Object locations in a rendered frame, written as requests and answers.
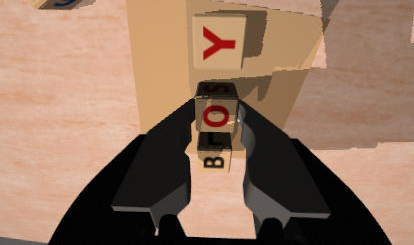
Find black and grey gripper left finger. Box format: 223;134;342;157
48;98;195;245

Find tan mat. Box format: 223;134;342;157
126;0;330;134

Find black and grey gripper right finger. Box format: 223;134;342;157
236;99;392;245

